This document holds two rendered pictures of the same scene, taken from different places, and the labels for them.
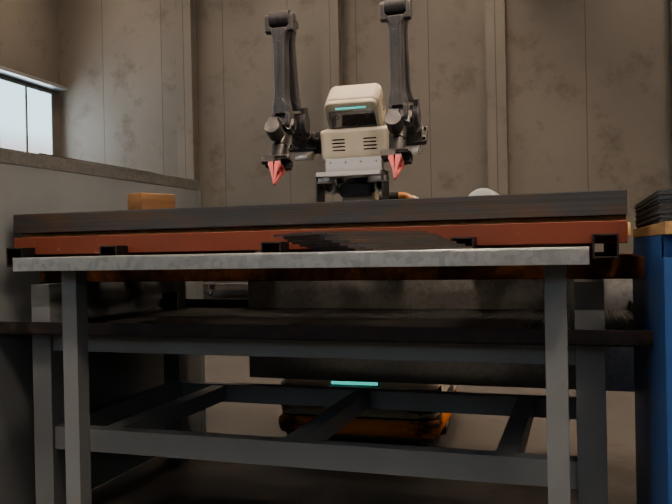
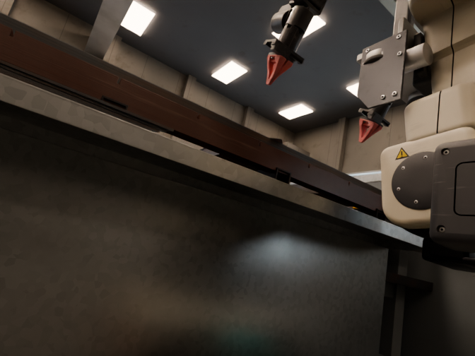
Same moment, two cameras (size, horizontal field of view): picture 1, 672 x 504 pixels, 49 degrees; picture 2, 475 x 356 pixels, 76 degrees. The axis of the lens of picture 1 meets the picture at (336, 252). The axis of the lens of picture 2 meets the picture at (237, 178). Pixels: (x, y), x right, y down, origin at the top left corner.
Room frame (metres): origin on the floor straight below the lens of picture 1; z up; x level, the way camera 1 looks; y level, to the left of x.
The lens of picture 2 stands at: (2.96, -0.78, 0.54)
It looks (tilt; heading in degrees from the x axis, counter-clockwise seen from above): 13 degrees up; 131
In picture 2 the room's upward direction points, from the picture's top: 12 degrees clockwise
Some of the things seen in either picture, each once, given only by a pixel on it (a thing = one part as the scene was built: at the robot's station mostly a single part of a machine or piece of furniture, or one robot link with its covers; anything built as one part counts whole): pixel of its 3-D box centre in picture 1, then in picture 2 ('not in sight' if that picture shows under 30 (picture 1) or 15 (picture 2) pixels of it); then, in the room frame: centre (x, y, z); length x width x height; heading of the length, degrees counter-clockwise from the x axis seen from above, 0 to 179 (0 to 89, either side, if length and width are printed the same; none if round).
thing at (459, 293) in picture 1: (428, 330); (194, 275); (2.48, -0.30, 0.48); 1.30 x 0.04 x 0.35; 72
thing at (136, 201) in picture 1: (151, 203); not in sight; (2.04, 0.50, 0.89); 0.12 x 0.06 x 0.05; 144
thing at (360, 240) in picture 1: (356, 241); not in sight; (1.52, -0.04, 0.77); 0.45 x 0.20 x 0.04; 72
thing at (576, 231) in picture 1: (285, 237); not in sight; (1.82, 0.12, 0.79); 1.56 x 0.09 x 0.06; 72
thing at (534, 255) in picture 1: (288, 259); not in sight; (1.57, 0.10, 0.74); 1.20 x 0.26 x 0.03; 72
